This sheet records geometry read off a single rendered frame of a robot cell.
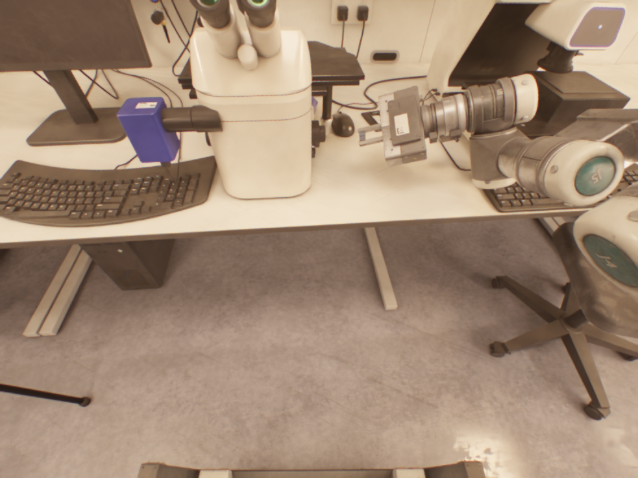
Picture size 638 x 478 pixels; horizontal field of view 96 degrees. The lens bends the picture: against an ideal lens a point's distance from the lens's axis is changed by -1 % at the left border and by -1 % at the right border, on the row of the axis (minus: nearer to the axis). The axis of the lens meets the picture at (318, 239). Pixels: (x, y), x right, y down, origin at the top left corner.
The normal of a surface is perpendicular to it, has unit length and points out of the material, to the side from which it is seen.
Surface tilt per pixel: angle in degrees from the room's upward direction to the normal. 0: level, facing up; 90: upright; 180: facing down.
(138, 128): 90
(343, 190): 0
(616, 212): 43
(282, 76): 50
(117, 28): 86
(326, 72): 0
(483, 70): 116
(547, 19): 81
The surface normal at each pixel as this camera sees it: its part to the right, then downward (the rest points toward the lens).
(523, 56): 0.07, 0.97
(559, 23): -0.99, -0.12
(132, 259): 0.10, 0.76
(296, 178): 0.47, 0.68
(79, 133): 0.02, -0.65
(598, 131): -0.60, -0.73
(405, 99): -0.36, -0.11
